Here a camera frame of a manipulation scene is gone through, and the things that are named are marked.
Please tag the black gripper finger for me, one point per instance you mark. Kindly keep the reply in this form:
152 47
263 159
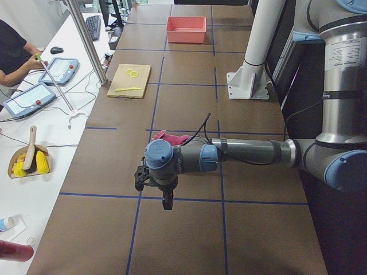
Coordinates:
168 199

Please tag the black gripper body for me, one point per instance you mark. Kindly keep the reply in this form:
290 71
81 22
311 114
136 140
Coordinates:
165 189

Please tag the pink and grey cloth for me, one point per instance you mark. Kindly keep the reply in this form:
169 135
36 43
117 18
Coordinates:
174 140

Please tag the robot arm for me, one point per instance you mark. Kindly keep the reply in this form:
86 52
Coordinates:
337 156

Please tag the yellow plastic knife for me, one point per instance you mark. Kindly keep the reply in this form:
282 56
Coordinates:
127 89

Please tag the long reacher grabber tool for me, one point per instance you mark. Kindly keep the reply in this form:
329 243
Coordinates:
72 112

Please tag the bamboo cutting board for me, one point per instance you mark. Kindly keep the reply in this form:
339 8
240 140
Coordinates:
123 80

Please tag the yellow toy corn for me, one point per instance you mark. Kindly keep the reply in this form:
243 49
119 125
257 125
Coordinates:
42 163

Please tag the beige dustpan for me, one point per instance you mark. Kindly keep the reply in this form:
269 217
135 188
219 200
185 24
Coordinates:
24 150

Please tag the beige hand brush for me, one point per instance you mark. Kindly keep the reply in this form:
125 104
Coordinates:
30 160

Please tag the yellow toy banana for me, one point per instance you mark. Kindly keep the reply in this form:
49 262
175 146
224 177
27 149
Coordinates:
17 169

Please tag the white paper sheet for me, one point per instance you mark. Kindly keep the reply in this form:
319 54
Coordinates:
18 228

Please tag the far teach pendant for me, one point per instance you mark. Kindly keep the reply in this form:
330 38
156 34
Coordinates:
63 69

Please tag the teach pendant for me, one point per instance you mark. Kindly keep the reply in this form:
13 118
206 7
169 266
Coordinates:
29 101
63 69

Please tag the near teach pendant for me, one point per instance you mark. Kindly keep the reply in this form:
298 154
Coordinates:
29 101

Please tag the white mounting column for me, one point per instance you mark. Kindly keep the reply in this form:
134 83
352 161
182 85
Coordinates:
249 81

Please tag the black device box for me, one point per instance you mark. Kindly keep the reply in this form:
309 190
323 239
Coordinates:
114 37

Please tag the white and blue tube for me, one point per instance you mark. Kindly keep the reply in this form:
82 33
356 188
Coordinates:
6 224

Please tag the red cylinder bottle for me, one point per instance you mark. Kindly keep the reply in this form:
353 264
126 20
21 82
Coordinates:
15 252

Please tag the pink plastic bin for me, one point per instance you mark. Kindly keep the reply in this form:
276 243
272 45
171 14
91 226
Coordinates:
186 30

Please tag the black computer mouse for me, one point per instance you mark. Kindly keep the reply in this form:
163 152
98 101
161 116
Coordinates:
56 50

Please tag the black keyboard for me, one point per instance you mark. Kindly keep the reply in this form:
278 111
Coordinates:
93 25

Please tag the seated person in black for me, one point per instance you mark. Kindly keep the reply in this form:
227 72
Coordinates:
18 57

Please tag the aluminium frame post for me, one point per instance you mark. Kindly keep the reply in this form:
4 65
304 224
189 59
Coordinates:
78 19

